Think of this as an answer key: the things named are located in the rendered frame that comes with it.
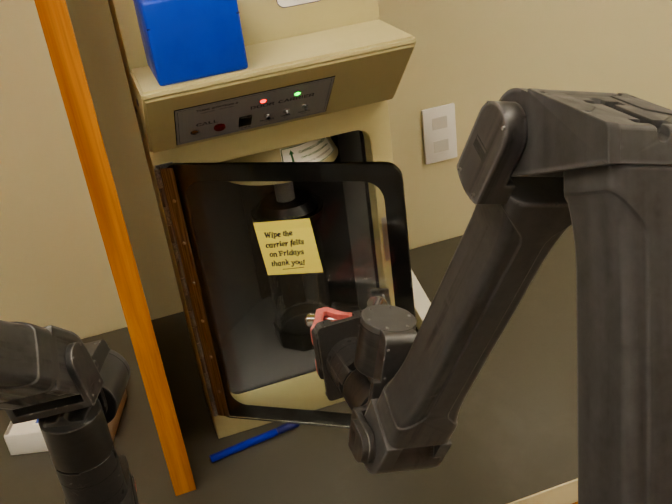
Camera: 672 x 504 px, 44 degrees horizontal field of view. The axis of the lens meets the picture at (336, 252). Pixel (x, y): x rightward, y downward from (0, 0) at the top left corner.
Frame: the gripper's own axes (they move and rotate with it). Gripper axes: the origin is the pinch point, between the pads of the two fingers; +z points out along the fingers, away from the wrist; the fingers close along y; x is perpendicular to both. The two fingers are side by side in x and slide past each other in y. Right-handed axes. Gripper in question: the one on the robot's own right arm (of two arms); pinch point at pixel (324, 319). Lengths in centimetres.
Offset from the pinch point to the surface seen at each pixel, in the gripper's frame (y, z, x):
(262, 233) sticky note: 9.7, 7.9, 4.3
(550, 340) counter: -26, 15, -41
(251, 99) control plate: 26.9, 7.6, 2.9
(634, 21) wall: 10, 59, -88
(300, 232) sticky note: 10.0, 5.0, 0.2
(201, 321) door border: -4.0, 14.1, 13.7
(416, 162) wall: -9, 59, -38
